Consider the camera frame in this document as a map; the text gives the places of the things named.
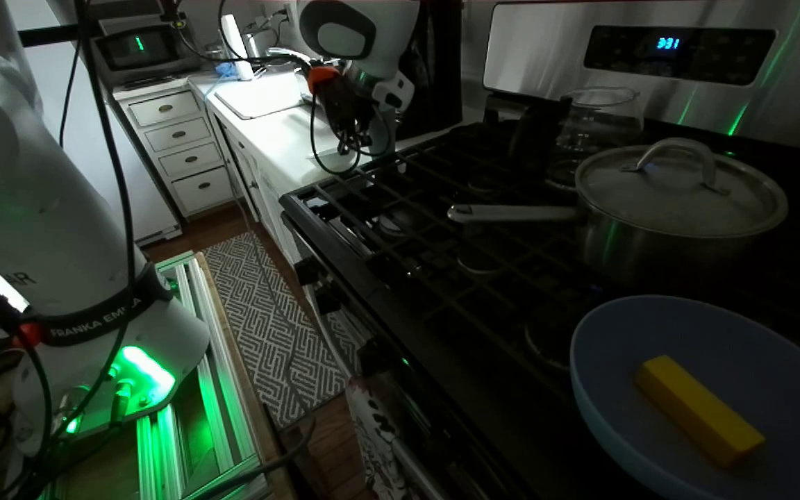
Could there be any steel pot with lid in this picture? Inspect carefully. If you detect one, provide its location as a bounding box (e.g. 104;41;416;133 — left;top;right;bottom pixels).
448;137;789;293

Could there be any patterned grey floor rug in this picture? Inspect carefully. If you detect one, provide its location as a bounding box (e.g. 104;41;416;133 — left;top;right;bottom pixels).
202;233;346;429

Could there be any white kitchen counter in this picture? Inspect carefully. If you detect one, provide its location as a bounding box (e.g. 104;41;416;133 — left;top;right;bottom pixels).
188;70;478;268

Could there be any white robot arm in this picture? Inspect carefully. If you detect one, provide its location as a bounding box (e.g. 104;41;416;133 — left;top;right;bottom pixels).
0;0;211;500

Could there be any yellow block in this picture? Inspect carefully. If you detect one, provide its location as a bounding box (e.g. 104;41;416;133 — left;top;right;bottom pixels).
635;355;767;466

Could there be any light blue plate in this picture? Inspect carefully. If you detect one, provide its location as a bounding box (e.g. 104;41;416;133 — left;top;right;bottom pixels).
570;294;800;500

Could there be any paper towel roll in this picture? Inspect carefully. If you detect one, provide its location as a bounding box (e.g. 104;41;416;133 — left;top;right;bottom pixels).
218;15;256;82

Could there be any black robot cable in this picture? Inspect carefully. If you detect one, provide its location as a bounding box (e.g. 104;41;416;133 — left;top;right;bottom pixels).
0;0;143;500

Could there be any white drawer cabinet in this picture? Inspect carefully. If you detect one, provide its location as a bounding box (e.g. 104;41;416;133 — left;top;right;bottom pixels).
114;82;232;219

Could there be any black coffee maker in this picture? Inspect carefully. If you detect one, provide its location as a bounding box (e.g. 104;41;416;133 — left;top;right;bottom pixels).
398;0;460;139

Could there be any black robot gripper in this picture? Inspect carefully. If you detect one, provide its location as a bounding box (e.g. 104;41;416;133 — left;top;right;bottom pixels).
317;66;413;157

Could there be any black microwave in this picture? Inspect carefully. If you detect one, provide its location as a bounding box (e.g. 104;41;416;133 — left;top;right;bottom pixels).
92;16;199;89

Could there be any black gas stove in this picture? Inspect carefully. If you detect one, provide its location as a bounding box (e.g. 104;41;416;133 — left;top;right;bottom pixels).
284;0;800;500

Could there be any glass jar on stove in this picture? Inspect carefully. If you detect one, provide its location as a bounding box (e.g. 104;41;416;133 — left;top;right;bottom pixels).
554;86;645;159

